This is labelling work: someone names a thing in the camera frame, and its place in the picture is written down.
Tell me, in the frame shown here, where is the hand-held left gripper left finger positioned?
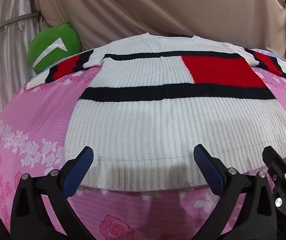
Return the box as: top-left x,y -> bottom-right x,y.
10,145 -> 95,240

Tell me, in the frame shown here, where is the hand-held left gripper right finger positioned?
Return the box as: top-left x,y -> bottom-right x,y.
193,144 -> 279,240

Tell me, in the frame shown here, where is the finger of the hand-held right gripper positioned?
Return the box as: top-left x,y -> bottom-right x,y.
262,145 -> 286,214

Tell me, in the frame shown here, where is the white red black knit sweater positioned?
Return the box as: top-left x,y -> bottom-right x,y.
26,32 -> 286,192

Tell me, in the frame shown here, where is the pink floral bedsheet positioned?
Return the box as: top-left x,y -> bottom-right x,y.
0,48 -> 286,240

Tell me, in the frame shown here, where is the green plush pillow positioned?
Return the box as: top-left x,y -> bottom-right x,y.
28,21 -> 82,75

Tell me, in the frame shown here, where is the silver satin curtain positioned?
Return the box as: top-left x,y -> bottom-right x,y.
0,0 -> 49,130

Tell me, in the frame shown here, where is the grey metal rod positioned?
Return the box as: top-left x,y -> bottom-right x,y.
0,12 -> 39,37

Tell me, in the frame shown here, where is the beige draped cloth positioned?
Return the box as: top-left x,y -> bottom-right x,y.
34,0 -> 286,57

